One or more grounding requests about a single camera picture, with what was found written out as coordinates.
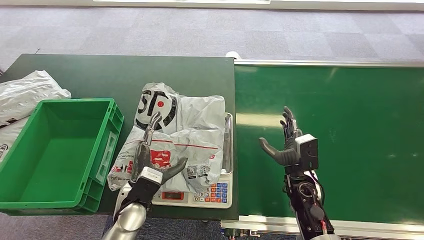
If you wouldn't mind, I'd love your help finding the green plastic crate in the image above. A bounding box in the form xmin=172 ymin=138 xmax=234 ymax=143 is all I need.
xmin=0 ymin=98 xmax=125 ymax=215

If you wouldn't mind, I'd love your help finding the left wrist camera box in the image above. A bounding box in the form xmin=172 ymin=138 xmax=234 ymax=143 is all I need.
xmin=127 ymin=166 xmax=164 ymax=208

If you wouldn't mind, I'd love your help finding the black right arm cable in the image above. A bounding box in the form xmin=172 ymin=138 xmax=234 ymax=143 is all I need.
xmin=308 ymin=170 xmax=326 ymax=207

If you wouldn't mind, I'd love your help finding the aluminium conveyor frame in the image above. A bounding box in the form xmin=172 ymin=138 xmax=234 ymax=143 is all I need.
xmin=220 ymin=59 xmax=424 ymax=240

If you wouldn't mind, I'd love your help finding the white crumpled plastic bag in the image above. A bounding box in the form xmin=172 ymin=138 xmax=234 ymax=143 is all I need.
xmin=0 ymin=70 xmax=72 ymax=127

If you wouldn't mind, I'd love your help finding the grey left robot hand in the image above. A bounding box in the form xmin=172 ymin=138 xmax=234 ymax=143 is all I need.
xmin=130 ymin=111 xmax=189 ymax=185

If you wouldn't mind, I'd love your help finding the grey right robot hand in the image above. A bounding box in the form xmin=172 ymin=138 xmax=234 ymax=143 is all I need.
xmin=258 ymin=105 xmax=304 ymax=167

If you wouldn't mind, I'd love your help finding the white bag with black print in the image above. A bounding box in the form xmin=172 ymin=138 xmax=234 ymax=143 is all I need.
xmin=0 ymin=115 xmax=31 ymax=163

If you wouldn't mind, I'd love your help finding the grey plastic mailer package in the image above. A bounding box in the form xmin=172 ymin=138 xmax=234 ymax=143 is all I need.
xmin=106 ymin=82 xmax=227 ymax=194

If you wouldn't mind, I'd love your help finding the white electronic scale body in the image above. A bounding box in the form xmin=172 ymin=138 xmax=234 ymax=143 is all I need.
xmin=151 ymin=172 xmax=234 ymax=210

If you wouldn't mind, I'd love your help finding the green conveyor belt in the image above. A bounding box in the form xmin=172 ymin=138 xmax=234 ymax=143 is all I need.
xmin=234 ymin=65 xmax=424 ymax=226

